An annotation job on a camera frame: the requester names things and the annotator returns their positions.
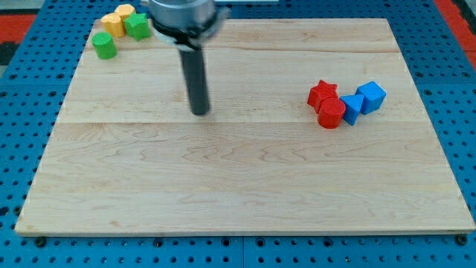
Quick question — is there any red star block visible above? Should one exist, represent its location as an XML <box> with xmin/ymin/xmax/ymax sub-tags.
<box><xmin>307</xmin><ymin>80</ymin><xmax>338</xmax><ymax>114</ymax></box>

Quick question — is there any blue triangle block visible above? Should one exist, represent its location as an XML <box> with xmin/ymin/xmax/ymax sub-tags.
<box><xmin>340</xmin><ymin>95</ymin><xmax>364</xmax><ymax>126</ymax></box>

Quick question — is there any green star block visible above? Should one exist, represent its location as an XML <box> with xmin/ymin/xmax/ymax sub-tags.
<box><xmin>124</xmin><ymin>13</ymin><xmax>151</xmax><ymax>41</ymax></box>

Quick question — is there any wooden board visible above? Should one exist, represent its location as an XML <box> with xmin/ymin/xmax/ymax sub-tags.
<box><xmin>15</xmin><ymin>19</ymin><xmax>475</xmax><ymax>237</ymax></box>

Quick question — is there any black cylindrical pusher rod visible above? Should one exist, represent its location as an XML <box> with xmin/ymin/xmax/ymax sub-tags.
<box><xmin>179</xmin><ymin>47</ymin><xmax>210</xmax><ymax>116</ymax></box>

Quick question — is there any red cylinder block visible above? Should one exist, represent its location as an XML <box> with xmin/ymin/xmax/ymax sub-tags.
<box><xmin>318</xmin><ymin>98</ymin><xmax>346</xmax><ymax>129</ymax></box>

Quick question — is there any blue cube block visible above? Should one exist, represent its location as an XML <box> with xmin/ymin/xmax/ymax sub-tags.
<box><xmin>356</xmin><ymin>81</ymin><xmax>387</xmax><ymax>115</ymax></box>

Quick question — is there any green cylinder block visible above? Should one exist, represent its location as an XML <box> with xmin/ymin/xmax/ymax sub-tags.
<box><xmin>91</xmin><ymin>32</ymin><xmax>117</xmax><ymax>60</ymax></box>

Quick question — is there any yellow front block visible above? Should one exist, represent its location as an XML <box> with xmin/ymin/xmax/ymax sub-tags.
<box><xmin>100</xmin><ymin>13</ymin><xmax>126</xmax><ymax>37</ymax></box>

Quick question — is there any yellow block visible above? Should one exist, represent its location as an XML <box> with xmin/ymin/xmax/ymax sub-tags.
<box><xmin>115</xmin><ymin>4</ymin><xmax>136</xmax><ymax>21</ymax></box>
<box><xmin>100</xmin><ymin>13</ymin><xmax>126</xmax><ymax>37</ymax></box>

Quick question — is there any yellow rear block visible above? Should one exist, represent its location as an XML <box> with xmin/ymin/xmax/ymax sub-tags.
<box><xmin>115</xmin><ymin>4</ymin><xmax>136</xmax><ymax>21</ymax></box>

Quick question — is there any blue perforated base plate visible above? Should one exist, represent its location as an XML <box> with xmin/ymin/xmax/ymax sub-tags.
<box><xmin>1</xmin><ymin>0</ymin><xmax>475</xmax><ymax>267</ymax></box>

